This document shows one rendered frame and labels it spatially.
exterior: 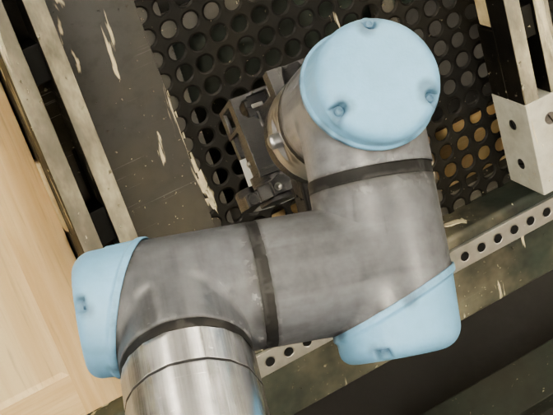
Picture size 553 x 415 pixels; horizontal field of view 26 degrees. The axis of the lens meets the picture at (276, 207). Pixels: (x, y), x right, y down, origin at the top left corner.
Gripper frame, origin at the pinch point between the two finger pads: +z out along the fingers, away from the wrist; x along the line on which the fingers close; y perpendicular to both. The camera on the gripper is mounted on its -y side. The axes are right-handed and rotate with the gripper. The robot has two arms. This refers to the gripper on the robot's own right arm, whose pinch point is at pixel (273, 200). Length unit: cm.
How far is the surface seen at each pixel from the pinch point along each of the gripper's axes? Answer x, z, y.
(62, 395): 21.4, 39.5, -9.3
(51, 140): 13.7, 20.8, 14.8
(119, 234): 10.2, 27.1, 4.2
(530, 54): -44, 34, 7
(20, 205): 18.5, 28.6, 10.9
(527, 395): -55, 106, -42
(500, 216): -36, 42, -9
